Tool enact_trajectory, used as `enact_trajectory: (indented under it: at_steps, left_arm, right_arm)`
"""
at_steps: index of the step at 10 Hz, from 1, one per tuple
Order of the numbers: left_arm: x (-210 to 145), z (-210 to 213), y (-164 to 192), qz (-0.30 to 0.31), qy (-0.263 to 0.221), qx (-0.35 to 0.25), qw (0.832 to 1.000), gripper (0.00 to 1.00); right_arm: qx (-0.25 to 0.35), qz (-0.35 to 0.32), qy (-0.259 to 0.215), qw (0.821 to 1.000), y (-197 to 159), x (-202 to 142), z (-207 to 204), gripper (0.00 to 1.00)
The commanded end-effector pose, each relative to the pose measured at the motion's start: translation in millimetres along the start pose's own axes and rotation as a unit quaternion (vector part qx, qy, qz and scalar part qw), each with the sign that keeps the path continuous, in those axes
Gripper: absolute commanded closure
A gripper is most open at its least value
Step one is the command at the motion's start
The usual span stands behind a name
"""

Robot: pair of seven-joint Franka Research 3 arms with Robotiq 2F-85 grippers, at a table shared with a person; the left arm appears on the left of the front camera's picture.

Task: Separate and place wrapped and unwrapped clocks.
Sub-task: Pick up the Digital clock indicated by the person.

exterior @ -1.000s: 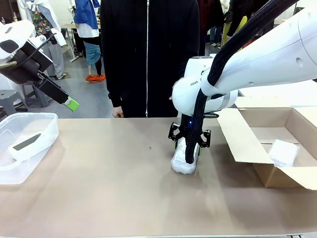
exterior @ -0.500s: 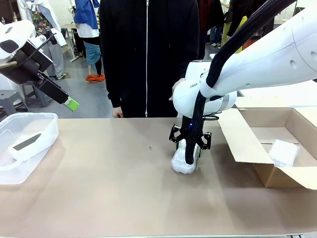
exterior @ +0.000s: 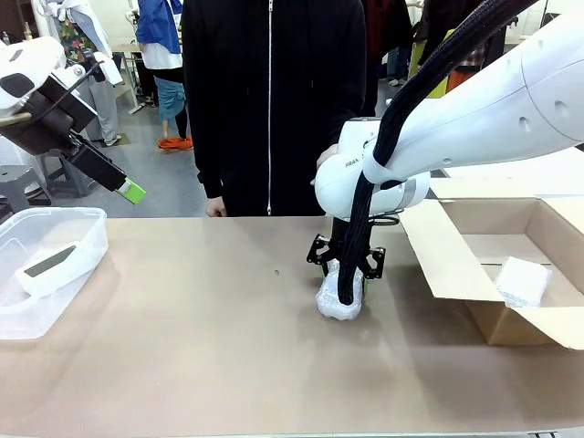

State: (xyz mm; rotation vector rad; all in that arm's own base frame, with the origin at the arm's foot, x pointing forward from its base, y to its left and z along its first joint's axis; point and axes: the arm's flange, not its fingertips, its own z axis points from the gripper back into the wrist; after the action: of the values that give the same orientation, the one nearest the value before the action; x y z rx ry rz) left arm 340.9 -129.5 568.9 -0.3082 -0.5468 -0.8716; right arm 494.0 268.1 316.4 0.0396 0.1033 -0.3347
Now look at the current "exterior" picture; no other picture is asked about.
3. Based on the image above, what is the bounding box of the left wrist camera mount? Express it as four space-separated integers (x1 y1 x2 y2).
53 50 124 87

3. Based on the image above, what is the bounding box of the person in yellow apron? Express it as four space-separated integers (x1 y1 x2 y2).
408 26 457 100

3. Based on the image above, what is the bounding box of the person in blue jeans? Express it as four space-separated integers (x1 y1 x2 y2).
386 44 412 88

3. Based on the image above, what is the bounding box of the background long workbench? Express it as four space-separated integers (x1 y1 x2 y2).
110 41 186 116

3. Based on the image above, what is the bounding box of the person's right hand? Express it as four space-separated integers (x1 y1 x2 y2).
204 195 228 219

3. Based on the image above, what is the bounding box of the bulky bubble-wrapped clock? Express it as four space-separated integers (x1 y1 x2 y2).
315 267 370 323

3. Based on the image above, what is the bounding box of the person in plaid orange clothes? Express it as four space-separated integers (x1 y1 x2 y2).
449 26 508 92

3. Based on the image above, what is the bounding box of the person's left hand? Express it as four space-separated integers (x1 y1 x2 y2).
309 144 341 186

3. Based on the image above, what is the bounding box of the brown cardboard box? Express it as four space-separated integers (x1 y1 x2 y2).
398 177 584 351

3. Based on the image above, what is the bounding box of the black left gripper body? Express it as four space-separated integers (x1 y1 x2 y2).
0 74 98 158

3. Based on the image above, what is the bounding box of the white unwrapped digital clock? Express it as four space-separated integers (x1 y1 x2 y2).
14 241 95 297

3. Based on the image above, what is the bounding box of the orange cloth on floor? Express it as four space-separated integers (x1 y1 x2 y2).
157 135 194 151

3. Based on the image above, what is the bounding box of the black braided cable bundle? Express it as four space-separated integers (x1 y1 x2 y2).
336 0 540 307

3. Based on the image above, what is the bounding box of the thin black camera cable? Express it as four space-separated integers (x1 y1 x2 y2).
25 57 102 123

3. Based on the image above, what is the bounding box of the figure in blue white clothes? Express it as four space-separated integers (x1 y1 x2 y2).
135 0 189 141

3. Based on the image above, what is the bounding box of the white side table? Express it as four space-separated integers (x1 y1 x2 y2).
428 144 584 200

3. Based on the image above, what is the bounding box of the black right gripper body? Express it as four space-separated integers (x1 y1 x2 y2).
328 217 376 271

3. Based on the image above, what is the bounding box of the grey metal stool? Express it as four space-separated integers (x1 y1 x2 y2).
0 164 54 214

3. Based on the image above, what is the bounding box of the mannequin with floral shirt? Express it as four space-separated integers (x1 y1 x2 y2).
36 0 124 148

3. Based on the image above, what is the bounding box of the person in black hoodie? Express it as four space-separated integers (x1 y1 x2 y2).
181 0 369 218

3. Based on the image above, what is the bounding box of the clear plastic bin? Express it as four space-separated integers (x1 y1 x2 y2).
0 206 110 341

